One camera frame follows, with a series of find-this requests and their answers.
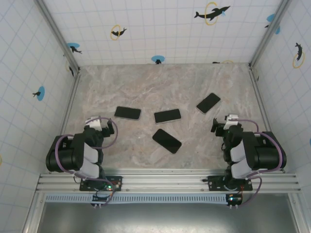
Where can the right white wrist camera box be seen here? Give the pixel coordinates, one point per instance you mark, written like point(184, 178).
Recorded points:
point(230, 121)

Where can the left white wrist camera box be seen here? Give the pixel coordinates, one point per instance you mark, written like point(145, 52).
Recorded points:
point(93, 123)

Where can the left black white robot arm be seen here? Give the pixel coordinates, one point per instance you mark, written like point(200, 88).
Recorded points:
point(68, 155)

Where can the aluminium corner post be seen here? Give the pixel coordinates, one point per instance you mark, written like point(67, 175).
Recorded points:
point(58, 34)
point(269, 31)

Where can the black smartphone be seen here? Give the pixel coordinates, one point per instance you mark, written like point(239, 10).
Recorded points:
point(208, 103)
point(167, 141)
point(167, 116)
point(127, 113)

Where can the left aluminium corner post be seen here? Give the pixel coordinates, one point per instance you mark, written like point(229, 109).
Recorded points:
point(58, 34)

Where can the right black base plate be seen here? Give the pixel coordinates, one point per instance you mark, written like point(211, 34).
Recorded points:
point(213, 180)

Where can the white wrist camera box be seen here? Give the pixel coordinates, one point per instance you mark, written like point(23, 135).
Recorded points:
point(230, 121)
point(93, 123)

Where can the right aluminium corner post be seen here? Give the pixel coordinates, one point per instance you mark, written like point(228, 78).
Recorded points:
point(269, 31)

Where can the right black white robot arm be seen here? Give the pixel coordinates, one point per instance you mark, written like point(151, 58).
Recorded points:
point(262, 155)

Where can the left aluminium side rail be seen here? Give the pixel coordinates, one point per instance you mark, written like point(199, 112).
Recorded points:
point(73, 97)

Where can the right aluminium side rail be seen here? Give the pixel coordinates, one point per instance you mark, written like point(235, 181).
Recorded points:
point(258, 94)

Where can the aluminium side rail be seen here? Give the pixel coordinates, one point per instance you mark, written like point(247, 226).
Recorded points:
point(258, 94)
point(73, 97)

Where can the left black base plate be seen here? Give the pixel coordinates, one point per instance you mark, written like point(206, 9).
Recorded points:
point(83, 187)

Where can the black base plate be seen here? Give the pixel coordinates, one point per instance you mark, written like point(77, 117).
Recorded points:
point(213, 180)
point(83, 187)

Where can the grey metal panel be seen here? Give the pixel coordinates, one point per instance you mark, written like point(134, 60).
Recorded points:
point(165, 218)

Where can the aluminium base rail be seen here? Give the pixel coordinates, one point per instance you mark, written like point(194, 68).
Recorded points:
point(165, 180)

